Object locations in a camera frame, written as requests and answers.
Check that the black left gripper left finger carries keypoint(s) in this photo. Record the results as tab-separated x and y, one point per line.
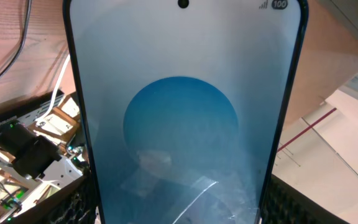
74	204

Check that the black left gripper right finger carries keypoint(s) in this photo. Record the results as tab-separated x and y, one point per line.
285	205

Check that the blue-screen Samsung smartphone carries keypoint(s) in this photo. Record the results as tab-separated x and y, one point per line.
183	103

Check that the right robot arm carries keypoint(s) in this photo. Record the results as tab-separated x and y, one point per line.
35	157

